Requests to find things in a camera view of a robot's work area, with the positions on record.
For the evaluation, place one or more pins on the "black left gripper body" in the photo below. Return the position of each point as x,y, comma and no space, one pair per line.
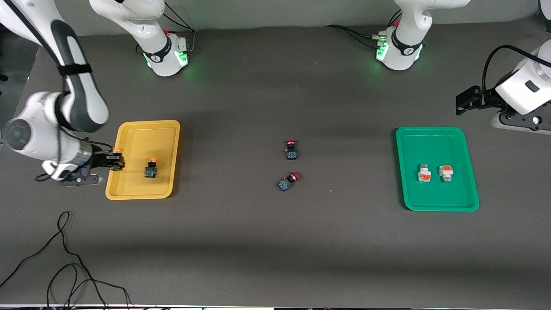
485,97

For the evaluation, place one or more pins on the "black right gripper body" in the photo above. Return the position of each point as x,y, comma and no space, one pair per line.
100,160

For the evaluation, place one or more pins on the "yellow push button black body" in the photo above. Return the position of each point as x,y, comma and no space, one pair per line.
150,171
117,150

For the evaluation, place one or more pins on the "white orange switch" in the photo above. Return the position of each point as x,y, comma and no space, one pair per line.
446,173
424,173

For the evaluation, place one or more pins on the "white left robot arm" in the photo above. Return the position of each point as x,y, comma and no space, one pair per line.
400,47

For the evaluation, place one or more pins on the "yellow plastic tray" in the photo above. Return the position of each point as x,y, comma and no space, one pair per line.
133,142

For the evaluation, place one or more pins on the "green plastic tray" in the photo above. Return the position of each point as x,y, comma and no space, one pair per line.
434,198

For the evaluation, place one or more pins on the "red push button black body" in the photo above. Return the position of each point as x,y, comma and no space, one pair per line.
285,184
291,154

